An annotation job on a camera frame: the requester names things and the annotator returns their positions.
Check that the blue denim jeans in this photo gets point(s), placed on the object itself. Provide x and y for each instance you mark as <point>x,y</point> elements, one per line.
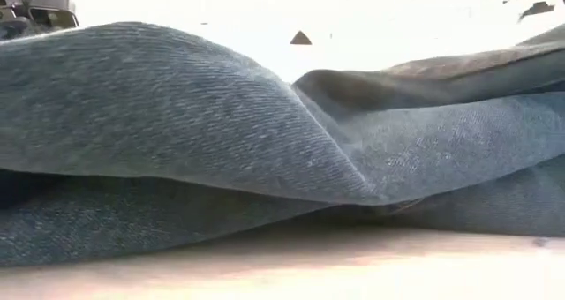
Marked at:
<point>198,128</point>

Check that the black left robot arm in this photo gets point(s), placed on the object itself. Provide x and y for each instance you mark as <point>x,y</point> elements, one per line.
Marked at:
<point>35,9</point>

